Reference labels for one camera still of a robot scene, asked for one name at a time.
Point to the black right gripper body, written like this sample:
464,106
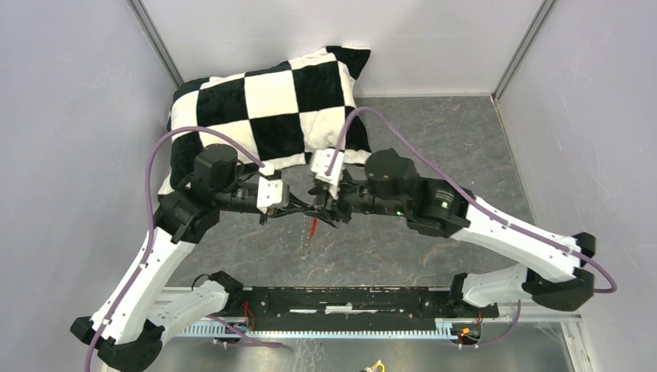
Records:
344,205

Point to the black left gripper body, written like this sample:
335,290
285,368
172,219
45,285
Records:
269,212

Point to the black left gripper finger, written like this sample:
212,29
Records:
296,204
311,212

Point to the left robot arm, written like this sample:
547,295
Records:
128,331

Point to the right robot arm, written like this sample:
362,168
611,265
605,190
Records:
549,269

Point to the yellow carabiner with keys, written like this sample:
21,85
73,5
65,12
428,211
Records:
376,367

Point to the black white checkered pillow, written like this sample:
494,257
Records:
281,114

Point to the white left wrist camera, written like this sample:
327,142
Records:
270,192

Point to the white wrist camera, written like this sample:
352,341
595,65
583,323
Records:
327,166
270,192

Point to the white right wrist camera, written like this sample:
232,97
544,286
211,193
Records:
327,166

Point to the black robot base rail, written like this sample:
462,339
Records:
330,309

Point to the grey slotted cable duct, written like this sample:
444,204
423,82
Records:
212,329

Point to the aluminium corner post left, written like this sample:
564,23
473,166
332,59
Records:
156,40

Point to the aluminium corner post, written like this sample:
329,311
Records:
156,40
544,11

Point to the aluminium corner post right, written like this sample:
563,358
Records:
544,11

